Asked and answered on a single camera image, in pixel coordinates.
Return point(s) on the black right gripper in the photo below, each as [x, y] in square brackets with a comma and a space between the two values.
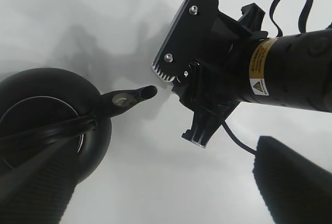
[195, 55]

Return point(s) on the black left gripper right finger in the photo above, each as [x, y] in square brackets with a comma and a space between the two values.
[294, 189]

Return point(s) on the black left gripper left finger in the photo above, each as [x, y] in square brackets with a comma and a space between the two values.
[39, 190]

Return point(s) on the black round teapot kettle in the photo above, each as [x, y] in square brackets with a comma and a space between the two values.
[56, 124]

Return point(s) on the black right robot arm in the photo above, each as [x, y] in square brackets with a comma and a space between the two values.
[289, 71]

